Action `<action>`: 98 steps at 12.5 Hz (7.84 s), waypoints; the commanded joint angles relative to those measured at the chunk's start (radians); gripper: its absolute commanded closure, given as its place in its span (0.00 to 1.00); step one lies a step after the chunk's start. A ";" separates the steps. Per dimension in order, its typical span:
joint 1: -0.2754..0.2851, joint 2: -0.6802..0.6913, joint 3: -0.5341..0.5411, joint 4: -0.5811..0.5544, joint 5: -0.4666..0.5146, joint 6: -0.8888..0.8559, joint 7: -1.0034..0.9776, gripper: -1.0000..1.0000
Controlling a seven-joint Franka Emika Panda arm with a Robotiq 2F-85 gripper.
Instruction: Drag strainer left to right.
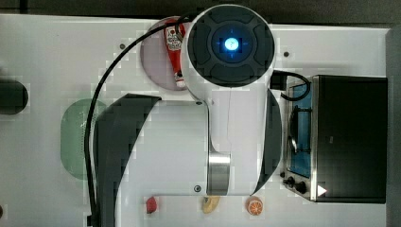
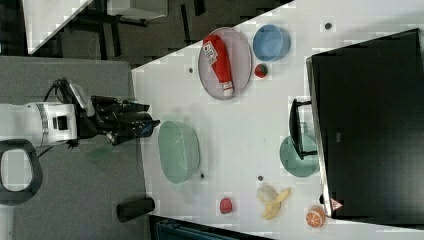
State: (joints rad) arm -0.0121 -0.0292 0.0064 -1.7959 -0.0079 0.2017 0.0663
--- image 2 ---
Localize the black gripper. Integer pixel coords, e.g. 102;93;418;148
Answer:
78;96;160;146

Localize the green spatula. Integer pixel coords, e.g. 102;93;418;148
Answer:
87;144;113;160

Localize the grey round plate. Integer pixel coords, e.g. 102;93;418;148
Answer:
198;27;252;100

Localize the green mug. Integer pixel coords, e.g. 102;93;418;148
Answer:
279;122;319;177

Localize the green plastic strainer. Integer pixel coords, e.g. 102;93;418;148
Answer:
158;120;200;184

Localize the white side table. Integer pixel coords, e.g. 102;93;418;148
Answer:
21;0;93;55

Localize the peeled banana toy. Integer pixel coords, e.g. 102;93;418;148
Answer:
256;185;291;220

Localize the orange half toy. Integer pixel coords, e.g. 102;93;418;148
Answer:
305;205;326;228

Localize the blue crate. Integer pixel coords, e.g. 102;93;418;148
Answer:
149;215;271;240

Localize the red fruit toy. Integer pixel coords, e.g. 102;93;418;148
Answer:
219;198;233;214

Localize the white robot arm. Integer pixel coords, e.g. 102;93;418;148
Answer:
1;96;160;206

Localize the black cylinder pot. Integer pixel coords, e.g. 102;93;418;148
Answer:
116;197;155;223

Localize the red ketchup bottle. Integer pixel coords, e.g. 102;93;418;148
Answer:
202;34;234;97

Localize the red strawberry toy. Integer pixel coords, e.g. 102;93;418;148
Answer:
254;64;268;78

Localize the black toaster oven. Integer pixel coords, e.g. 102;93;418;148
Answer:
289;29;424;229

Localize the blue bowl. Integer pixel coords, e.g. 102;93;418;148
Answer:
253;24;291;62

